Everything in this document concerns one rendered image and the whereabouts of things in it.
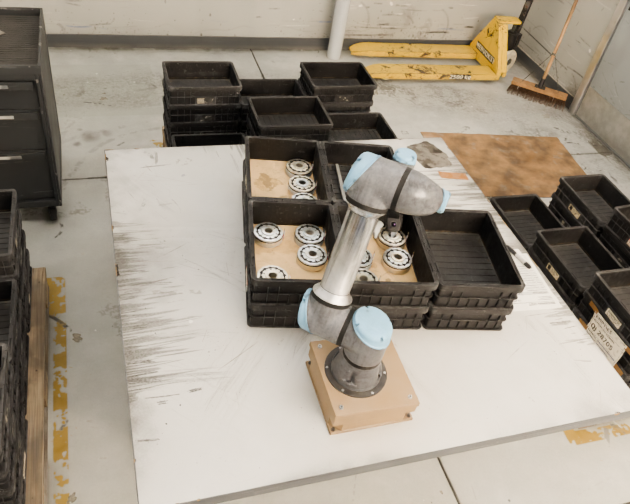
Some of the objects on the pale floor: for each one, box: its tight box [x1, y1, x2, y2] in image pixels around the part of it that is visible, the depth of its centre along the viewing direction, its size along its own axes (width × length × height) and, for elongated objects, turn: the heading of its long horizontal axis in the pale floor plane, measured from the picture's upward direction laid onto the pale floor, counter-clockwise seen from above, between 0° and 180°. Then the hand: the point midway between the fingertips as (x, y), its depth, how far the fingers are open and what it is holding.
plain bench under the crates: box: [104, 137, 630, 504], centre depth 260 cm, size 160×160×70 cm
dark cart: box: [0, 6, 62, 220], centre depth 314 cm, size 60×45×90 cm
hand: (383, 237), depth 227 cm, fingers open, 4 cm apart
